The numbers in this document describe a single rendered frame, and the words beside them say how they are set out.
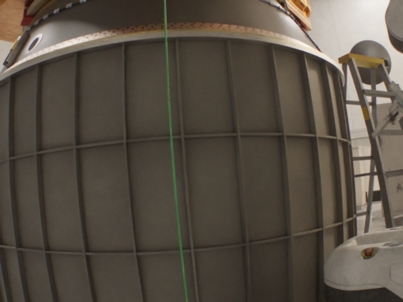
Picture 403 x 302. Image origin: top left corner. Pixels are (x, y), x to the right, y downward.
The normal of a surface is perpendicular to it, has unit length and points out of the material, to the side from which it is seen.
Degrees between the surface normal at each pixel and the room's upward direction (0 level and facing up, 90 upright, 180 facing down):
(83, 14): 62
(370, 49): 90
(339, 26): 90
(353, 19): 90
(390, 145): 90
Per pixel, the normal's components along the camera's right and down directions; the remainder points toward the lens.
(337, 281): -0.95, 0.08
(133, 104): 0.04, -0.09
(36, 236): -0.39, -0.05
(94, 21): -0.15, -0.53
